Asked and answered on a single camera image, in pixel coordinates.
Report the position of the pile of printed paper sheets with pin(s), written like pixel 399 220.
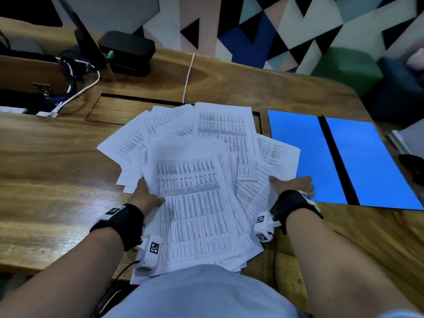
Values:
pixel 195 195

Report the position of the white board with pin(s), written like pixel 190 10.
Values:
pixel 409 137

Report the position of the black box device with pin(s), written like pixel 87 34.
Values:
pixel 127 52

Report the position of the person's right forearm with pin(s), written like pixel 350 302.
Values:
pixel 334 261

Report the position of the person's right hand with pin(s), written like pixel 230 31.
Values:
pixel 291 184

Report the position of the person's left hand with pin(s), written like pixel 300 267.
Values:
pixel 143 201

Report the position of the person's left forearm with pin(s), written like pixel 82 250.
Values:
pixel 71 271

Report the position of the dark blue armchair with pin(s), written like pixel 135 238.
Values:
pixel 396 86

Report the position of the green pouf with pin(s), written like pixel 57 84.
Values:
pixel 347 67

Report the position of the wooden table hatch cover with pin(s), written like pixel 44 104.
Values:
pixel 126 110

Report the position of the black object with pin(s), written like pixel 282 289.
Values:
pixel 413 164

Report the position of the black monitor stand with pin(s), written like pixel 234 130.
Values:
pixel 86 42

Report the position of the person's left thumb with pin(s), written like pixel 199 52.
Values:
pixel 157 201

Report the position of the person's right thumb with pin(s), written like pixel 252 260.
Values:
pixel 275 180

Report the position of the white wrist camera with markers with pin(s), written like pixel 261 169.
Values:
pixel 265 226
pixel 149 251

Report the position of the open blue folder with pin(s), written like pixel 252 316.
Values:
pixel 371 162

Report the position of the person's light grey shirt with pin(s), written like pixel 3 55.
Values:
pixel 202 294

